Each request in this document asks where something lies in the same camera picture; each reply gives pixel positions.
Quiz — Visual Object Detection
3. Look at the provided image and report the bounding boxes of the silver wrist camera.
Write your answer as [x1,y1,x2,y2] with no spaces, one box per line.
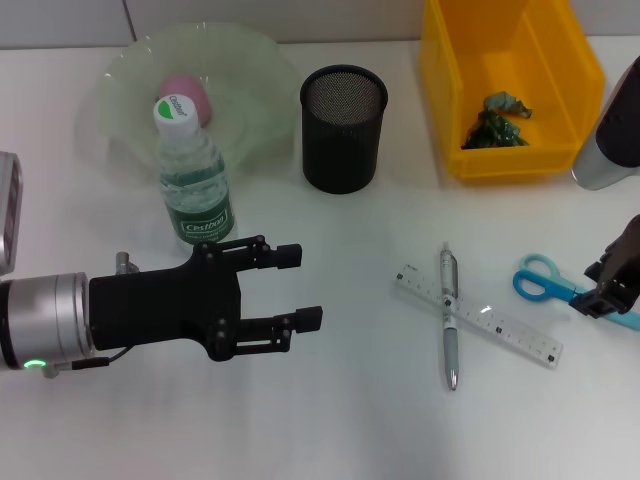
[0,152,24,274]
[571,54,640,192]

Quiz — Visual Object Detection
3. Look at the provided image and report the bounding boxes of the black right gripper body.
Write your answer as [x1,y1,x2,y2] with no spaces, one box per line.
[602,214,640,301]

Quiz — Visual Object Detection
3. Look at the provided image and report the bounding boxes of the wavy green glass fruit plate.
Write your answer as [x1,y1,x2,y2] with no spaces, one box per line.
[77,22,301,177]

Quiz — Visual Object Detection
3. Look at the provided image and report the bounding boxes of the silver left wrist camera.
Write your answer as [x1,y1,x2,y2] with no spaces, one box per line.
[0,152,24,274]

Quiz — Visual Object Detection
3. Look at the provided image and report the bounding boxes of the silver ballpoint pen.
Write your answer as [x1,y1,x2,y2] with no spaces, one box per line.
[439,241,461,392]

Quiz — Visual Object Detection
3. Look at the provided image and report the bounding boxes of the transparent plastic ruler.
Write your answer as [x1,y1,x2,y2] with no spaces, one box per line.
[394,262,565,371]

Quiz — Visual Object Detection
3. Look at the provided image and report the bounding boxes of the yellow plastic bin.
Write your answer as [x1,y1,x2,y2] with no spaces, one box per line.
[418,0,606,180]

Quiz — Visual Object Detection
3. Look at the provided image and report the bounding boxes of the green plastic wrapper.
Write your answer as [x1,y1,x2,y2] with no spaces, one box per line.
[459,91,534,150]

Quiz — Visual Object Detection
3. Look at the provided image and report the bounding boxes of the black mesh pen holder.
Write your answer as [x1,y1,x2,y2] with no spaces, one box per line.
[299,63,390,194]

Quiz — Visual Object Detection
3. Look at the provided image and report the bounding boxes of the clear green-label water bottle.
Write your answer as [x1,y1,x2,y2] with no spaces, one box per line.
[152,93,239,252]

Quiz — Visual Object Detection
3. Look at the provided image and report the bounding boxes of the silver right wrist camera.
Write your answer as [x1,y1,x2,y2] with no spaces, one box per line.
[571,54,640,192]

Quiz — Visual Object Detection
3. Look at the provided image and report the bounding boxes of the pink toy peach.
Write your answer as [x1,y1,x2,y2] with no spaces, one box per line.
[159,73,214,126]

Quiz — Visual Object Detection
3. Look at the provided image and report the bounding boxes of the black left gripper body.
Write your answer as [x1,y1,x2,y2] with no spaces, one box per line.
[88,242,245,362]

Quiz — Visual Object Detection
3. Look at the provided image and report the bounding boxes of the blue handled scissors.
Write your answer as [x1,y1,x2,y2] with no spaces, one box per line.
[512,253,640,330]

